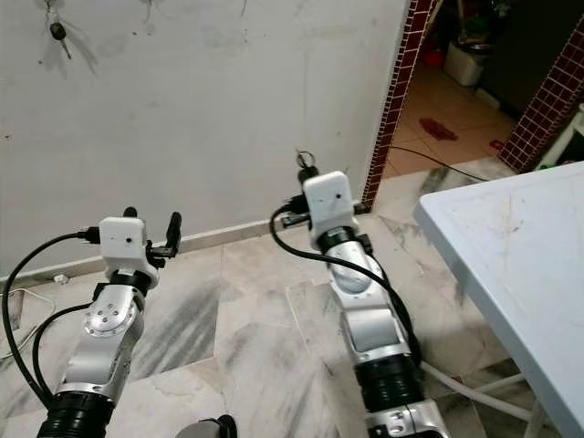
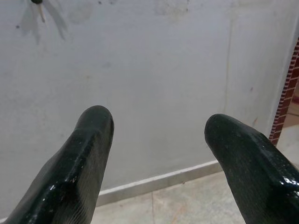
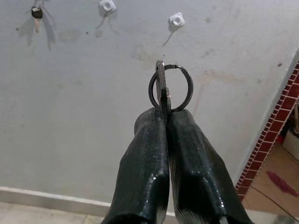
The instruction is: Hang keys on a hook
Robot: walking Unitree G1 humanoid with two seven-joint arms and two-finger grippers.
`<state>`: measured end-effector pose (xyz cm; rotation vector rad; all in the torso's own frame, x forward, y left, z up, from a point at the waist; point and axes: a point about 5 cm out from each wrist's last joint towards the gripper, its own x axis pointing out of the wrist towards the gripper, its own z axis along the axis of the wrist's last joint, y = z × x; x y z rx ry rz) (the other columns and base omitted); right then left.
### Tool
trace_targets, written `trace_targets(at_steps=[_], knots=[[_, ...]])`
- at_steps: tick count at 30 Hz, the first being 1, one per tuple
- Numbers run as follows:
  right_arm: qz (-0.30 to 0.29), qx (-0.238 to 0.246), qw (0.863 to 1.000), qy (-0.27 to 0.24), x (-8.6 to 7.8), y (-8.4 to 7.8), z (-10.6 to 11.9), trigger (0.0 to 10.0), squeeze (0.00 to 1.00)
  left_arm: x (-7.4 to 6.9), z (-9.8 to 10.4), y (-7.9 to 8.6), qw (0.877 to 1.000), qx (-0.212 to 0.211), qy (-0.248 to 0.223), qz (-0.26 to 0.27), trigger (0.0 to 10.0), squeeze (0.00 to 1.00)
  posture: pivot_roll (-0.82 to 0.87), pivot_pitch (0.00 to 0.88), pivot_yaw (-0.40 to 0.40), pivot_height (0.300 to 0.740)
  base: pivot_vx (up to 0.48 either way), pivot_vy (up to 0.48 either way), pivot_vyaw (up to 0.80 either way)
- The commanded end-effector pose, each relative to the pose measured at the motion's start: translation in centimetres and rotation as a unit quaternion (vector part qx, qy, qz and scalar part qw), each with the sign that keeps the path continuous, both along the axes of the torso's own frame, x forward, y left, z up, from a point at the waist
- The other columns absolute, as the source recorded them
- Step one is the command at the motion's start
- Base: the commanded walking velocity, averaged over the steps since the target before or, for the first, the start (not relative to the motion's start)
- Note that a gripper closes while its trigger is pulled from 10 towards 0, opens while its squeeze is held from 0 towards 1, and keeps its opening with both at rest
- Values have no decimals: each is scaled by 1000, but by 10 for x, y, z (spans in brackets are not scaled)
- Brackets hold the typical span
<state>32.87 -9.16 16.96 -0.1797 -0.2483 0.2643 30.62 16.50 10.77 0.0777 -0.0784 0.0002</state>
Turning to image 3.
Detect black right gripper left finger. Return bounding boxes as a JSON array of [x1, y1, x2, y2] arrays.
[[101, 107, 170, 224]]

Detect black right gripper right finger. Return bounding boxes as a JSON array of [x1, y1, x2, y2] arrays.
[[167, 108, 255, 224]]

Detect silver keys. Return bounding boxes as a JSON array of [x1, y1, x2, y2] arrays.
[[148, 59, 194, 117]]

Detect white baseboard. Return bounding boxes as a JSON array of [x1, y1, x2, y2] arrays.
[[0, 186, 176, 218]]

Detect red brick tile wall edge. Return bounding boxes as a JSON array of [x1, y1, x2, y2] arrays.
[[235, 61, 299, 202]]

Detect white wall hook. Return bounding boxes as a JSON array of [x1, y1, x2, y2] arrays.
[[168, 12, 185, 31], [98, 0, 116, 18]]

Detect black car key on ring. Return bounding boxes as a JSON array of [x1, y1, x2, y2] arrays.
[[30, 0, 45, 34]]

